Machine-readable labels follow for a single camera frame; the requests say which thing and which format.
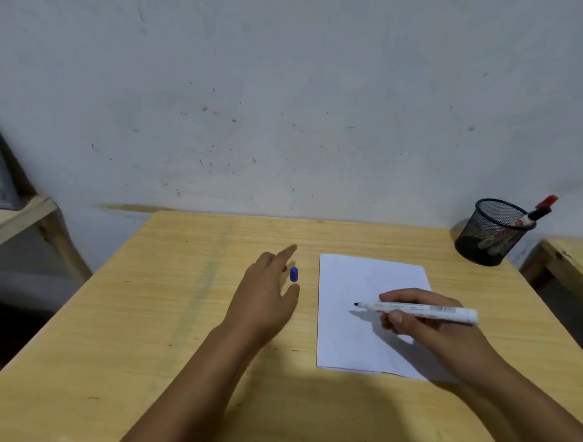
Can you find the person's right thumb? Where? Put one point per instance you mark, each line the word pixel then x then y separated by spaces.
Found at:
pixel 397 318

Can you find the person's left thumb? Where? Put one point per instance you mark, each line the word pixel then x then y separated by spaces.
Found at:
pixel 291 297

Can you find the white marker pen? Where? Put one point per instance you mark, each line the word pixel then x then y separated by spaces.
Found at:
pixel 448 313

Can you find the person's right forearm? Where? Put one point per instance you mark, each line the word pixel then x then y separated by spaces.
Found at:
pixel 533 405

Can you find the person's left forearm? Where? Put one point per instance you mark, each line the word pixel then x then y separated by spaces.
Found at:
pixel 200 382

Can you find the person's left hand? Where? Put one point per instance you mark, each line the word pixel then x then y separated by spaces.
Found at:
pixel 257 303

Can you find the blue marker cap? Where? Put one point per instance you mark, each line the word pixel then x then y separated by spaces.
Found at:
pixel 294 274

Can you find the white paper sheet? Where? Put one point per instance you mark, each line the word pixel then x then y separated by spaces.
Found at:
pixel 360 277

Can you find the black mesh pen holder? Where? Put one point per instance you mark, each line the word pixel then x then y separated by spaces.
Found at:
pixel 489 227

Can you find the white marker with red band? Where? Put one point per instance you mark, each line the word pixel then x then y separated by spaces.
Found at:
pixel 501 240

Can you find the light wooden bench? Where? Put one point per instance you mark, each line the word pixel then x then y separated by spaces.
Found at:
pixel 562 259

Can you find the red capped marker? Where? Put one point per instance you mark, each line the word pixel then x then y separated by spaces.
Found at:
pixel 541 209

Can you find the light wooden side table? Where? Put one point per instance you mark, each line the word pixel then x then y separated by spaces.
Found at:
pixel 32 218

